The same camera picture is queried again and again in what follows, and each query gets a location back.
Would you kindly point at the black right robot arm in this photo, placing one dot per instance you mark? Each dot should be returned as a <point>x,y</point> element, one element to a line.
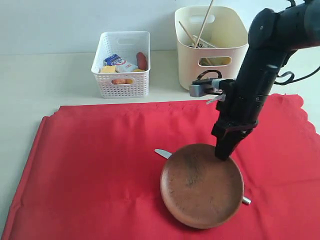
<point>273,38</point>

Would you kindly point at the white perforated plastic basket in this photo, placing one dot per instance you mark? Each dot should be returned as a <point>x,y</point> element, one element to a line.
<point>126,44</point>

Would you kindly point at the yellow lemon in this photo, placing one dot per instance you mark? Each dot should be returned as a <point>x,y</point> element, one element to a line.
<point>138,70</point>

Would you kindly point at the white floral ceramic bowl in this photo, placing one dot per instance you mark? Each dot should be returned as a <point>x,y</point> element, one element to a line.
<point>209,61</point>

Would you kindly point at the yellow cheese wedge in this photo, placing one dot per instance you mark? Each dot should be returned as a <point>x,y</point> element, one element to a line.
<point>108,69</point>

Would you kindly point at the blue white milk carton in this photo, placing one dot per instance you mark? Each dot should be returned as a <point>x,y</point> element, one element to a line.
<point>121,65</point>

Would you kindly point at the red table cloth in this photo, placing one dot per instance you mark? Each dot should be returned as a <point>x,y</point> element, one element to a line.
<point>93,174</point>

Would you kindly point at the silver table knife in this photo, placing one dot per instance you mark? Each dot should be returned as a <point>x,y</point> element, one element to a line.
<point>166,154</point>

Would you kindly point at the cream plastic bin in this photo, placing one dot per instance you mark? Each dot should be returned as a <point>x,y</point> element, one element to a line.
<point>223,29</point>

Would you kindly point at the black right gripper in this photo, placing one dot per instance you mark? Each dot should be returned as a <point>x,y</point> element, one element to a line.
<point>239,111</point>

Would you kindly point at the brown clay plate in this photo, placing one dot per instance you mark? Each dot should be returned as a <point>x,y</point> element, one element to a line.
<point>200,190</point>

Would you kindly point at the red sausage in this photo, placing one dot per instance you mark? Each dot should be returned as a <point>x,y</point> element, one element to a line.
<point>141,61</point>

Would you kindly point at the wooden chopstick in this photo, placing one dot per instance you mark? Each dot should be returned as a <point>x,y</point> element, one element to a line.
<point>203,24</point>
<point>190,36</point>

